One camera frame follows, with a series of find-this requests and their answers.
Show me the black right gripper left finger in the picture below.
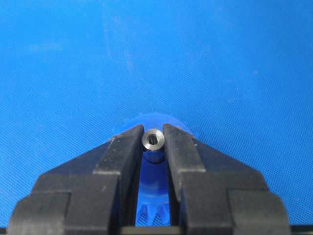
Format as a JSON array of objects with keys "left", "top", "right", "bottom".
[{"left": 8, "top": 125, "right": 144, "bottom": 235}]

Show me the small silver metal shaft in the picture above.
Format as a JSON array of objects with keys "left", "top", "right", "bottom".
[{"left": 141, "top": 129, "right": 165, "bottom": 164}]

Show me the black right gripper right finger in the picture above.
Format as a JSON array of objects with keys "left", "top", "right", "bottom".
[{"left": 163, "top": 124, "right": 291, "bottom": 235}]

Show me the blue table mat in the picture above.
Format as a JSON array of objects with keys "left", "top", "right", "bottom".
[{"left": 0, "top": 0, "right": 313, "bottom": 227}]

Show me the blue plastic spur gear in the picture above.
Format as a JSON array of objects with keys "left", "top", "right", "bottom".
[{"left": 116, "top": 113, "right": 192, "bottom": 227}]

